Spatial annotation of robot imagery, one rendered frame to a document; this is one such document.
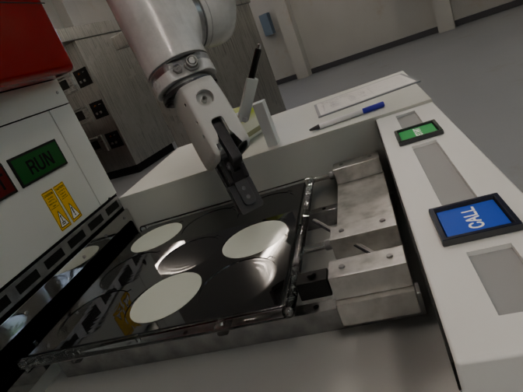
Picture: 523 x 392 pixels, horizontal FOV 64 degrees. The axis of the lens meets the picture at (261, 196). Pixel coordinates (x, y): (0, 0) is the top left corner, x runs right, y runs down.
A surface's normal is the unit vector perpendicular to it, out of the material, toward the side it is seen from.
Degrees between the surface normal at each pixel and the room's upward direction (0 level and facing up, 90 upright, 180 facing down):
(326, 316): 90
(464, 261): 0
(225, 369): 0
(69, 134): 90
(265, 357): 0
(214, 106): 68
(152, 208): 90
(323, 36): 90
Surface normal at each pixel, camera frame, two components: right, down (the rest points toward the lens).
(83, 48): 0.84, -0.15
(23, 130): 0.92, -0.26
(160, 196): -0.17, 0.40
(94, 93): -0.40, 0.46
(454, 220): -0.35, -0.88
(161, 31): 0.08, -0.04
